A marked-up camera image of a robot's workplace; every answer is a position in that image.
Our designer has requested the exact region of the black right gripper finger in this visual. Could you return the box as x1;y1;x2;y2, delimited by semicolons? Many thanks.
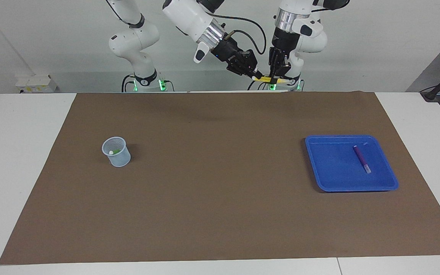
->
239;69;262;80
245;50;259;71

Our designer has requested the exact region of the yellow marker pen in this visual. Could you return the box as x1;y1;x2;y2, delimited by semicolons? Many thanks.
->
251;75;287;85

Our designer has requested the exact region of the blue plastic tray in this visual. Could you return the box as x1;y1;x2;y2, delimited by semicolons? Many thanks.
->
305;134;399;193

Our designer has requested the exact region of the purple marker pen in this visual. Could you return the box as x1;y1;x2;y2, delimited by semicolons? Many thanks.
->
353;145;372;174

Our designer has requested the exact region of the brown table mat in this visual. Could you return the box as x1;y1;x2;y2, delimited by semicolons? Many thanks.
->
0;92;440;265

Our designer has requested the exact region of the translucent white plastic cup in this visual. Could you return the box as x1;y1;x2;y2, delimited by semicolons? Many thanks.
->
102;136;131;168

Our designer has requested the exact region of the white power strip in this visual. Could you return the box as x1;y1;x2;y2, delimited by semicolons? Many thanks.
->
15;74;58;94

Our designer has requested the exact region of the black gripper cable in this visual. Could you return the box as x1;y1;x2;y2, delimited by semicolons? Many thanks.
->
212;15;267;55

